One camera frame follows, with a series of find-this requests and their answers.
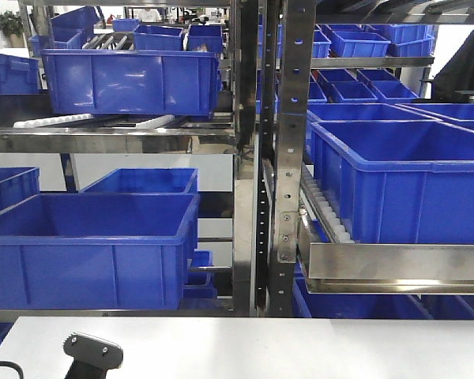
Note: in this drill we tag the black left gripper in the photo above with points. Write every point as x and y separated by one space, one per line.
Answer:
92 356

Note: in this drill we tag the blue bin lower left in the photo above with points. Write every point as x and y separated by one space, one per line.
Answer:
92 251

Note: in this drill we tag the blue bin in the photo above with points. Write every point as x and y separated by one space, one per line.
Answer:
92 251
183 83

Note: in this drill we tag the blue bin upper left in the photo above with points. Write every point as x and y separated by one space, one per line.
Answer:
183 83

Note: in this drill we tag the blue bin right shelf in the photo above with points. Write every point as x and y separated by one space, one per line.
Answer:
398 182

